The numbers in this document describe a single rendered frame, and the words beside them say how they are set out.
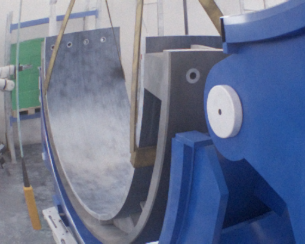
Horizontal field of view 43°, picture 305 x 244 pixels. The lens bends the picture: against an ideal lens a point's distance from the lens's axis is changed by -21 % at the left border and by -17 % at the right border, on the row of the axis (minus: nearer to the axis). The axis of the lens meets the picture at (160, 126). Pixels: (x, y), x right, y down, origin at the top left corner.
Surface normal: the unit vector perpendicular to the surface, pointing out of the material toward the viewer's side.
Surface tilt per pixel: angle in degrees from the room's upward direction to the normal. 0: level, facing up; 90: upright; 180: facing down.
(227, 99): 90
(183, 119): 103
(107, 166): 25
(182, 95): 99
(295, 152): 90
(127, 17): 90
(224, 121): 90
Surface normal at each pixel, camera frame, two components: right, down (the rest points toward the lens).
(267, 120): -0.90, 0.13
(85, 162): 0.17, -0.79
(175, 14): 0.44, 0.21
